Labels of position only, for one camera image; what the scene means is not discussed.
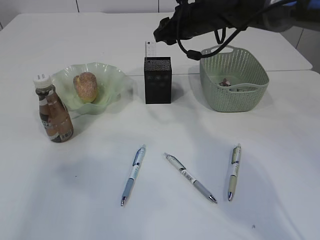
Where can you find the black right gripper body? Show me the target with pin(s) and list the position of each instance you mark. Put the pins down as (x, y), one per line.
(204, 16)

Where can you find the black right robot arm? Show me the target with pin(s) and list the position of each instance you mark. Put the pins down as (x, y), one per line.
(278, 18)

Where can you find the white paper ball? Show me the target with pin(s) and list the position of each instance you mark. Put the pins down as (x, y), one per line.
(225, 83)

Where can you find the brown coffee bottle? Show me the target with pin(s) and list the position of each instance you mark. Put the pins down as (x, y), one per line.
(53, 113)

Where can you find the grey white ballpoint pen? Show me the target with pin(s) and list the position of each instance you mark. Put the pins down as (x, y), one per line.
(187, 175)

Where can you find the clear plastic ruler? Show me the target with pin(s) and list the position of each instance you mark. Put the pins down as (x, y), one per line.
(150, 49)

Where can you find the black pen holder box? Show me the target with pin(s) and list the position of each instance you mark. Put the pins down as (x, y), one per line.
(158, 80)

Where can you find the green plastic woven basket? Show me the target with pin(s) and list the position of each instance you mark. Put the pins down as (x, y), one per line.
(242, 69)

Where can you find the brown bread roll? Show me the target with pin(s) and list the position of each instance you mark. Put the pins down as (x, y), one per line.
(86, 87)

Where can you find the blue white ballpoint pen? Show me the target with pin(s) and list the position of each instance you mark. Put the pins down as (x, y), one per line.
(139, 156)

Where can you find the green wavy glass plate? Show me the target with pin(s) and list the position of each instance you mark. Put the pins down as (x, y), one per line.
(110, 83)

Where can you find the beige ballpoint pen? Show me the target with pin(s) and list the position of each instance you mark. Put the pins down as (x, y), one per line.
(235, 163)

